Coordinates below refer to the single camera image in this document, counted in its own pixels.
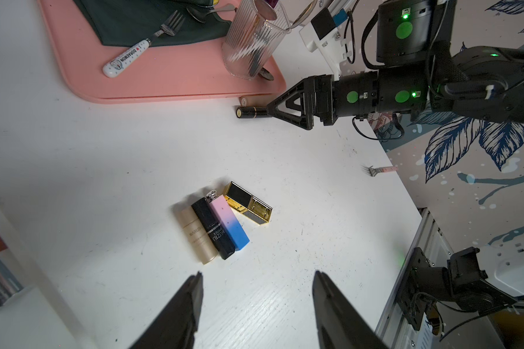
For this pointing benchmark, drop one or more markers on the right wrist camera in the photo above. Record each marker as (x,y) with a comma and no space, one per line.
(327,33)

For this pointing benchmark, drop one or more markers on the pink silicone mat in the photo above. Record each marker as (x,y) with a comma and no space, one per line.
(186,72)

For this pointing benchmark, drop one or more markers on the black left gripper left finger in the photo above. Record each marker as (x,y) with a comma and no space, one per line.
(177,323)

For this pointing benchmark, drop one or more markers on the black gold lip gloss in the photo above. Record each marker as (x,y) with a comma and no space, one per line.
(251,112)

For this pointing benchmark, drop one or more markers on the white storage box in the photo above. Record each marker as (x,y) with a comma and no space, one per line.
(38,316)

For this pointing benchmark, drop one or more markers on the gold long spoon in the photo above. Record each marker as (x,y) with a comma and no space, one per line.
(265,74)

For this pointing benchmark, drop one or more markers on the dark green cloth napkin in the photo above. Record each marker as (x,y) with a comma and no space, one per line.
(125,23)

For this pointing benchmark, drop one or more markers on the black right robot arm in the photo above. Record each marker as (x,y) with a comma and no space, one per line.
(414,69)

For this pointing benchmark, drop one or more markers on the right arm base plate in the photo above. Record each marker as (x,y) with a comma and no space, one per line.
(418,279)

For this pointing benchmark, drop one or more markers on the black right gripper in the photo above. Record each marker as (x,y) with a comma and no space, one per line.
(353,95)

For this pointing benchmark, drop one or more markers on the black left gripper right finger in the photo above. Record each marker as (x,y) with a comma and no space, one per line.
(338,323)

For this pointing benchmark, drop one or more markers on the beige lipstick tube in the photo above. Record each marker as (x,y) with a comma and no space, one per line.
(197,235)

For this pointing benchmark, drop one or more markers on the pink handled fork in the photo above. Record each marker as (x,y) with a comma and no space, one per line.
(374,171)

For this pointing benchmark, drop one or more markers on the white handled fork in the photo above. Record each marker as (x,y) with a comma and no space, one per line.
(119,64)

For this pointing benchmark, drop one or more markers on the aluminium front rail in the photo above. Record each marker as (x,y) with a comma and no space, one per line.
(469,291)

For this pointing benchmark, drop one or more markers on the clear ribbed glass cup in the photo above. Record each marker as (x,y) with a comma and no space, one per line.
(256,31)

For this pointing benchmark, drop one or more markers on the pink blue lipstick tube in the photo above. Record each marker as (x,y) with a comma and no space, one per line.
(227,219)

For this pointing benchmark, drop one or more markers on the gold black lipstick tube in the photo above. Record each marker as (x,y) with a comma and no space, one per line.
(246,204)

